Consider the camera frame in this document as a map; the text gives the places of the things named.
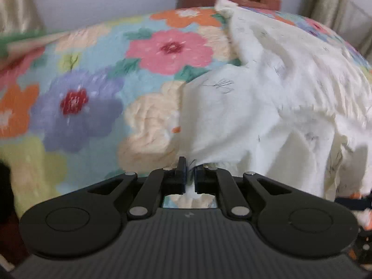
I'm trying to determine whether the beige side curtain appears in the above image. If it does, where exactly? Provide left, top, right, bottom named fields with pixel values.
left=301, top=0, right=372, bottom=67

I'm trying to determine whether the floral quilted blanket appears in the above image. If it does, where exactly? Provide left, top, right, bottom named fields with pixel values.
left=0, top=6, right=372, bottom=218

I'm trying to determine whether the white bow-print garment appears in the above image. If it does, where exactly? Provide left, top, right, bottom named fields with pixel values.
left=178, top=0, right=372, bottom=210

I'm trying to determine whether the gold satin curtain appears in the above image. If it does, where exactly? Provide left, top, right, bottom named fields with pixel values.
left=0, top=0, right=44, bottom=37

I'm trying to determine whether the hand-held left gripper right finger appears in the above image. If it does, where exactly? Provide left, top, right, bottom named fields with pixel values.
left=194, top=165, right=292, bottom=220

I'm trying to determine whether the green and white plush toy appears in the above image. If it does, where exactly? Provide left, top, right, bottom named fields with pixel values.
left=0, top=28, right=48, bottom=63

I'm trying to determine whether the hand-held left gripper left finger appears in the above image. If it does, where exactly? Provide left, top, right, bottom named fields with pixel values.
left=84, top=157, right=187, bottom=220

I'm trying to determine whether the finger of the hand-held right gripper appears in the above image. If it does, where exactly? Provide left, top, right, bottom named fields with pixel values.
left=334, top=196, right=372, bottom=211

